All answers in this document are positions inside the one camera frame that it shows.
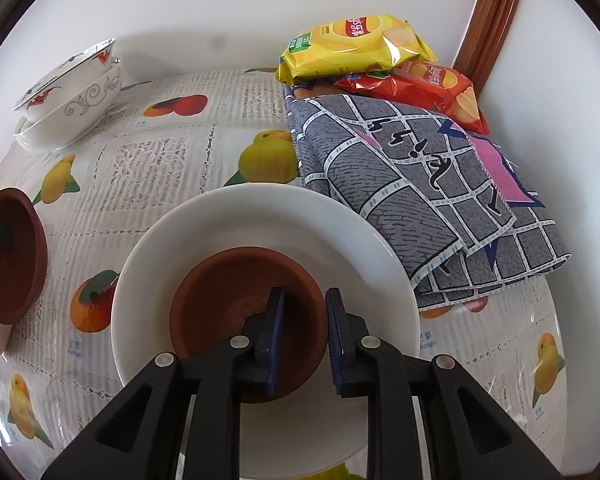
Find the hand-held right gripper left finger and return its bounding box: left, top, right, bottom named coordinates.
left=40, top=287, right=287, bottom=480

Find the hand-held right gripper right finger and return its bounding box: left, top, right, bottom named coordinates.
left=325, top=287, right=563, bottom=480

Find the brown clay saucer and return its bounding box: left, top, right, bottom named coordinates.
left=169, top=246, right=329, bottom=403
left=0, top=187, right=48, bottom=325

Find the white bowl with dotted print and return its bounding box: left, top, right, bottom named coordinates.
left=110, top=183, right=422, bottom=479

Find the white bowl with grey scrolls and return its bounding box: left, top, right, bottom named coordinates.
left=13, top=55, right=124, bottom=152

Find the white bowl with painted birds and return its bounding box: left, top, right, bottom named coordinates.
left=13, top=37, right=117, bottom=122

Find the grey checked cloth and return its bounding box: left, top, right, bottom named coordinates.
left=284, top=82, right=573, bottom=310

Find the red chip bag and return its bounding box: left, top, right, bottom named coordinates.
left=332, top=60, right=491, bottom=136

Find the yellow chip bag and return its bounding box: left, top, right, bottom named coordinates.
left=274, top=13, right=440, bottom=86

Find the brown wooden door frame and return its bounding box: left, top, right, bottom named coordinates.
left=452, top=0, right=531, bottom=96

